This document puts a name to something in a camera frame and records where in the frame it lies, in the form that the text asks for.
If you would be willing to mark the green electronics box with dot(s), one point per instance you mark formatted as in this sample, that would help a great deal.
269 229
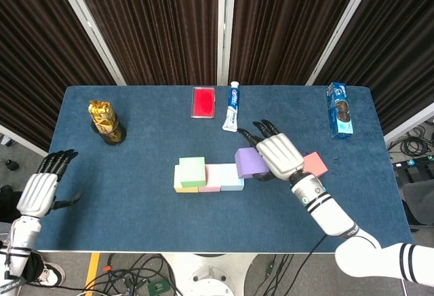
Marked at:
157 287

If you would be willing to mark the purple cube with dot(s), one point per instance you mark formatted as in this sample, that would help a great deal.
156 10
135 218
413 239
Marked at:
249 162

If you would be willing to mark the black white sneaker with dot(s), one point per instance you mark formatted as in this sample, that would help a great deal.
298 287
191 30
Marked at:
52 275

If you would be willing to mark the black box with green light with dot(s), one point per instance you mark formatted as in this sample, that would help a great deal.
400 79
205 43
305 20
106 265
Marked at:
413 168

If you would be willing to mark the dark brown pleated curtain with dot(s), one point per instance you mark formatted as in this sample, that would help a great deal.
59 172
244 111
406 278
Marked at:
400 38
34 55
288 21
152 21

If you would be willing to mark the pink cube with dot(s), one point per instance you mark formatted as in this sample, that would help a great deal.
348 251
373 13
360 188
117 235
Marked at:
212 177

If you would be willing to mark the red-orange cube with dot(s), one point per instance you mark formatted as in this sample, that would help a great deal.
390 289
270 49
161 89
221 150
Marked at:
317 165

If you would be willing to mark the red flat plastic case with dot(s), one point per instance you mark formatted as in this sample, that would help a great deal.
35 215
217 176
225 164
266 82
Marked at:
204 102

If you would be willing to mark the blue table cloth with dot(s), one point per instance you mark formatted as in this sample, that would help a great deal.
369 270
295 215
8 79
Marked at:
203 228

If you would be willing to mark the blue cookie box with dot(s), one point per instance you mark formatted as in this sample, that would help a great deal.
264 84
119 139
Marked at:
340 112

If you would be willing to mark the gold snack bag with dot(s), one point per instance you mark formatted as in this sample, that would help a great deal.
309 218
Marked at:
100 112

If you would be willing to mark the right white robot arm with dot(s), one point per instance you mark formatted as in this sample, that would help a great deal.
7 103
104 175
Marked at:
329 214

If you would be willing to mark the green cube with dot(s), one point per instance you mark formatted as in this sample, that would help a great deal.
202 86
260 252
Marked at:
193 174

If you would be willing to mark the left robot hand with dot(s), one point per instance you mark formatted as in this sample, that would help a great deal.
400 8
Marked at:
37 194

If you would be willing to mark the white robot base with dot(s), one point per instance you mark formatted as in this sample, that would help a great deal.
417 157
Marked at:
210 275

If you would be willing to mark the yellow cube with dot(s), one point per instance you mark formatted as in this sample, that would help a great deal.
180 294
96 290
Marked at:
186 190

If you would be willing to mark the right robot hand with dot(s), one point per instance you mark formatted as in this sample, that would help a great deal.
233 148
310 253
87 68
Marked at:
279 155

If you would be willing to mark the white blue toothpaste tube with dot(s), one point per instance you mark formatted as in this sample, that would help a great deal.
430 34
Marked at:
232 106

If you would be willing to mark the black mesh pen holder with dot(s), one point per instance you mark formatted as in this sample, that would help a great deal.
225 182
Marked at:
115 136

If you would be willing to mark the light blue cube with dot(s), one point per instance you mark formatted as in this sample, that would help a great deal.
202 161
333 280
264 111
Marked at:
230 179

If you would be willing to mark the yellow floor tape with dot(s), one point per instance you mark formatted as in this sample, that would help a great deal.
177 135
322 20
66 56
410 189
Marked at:
92 269

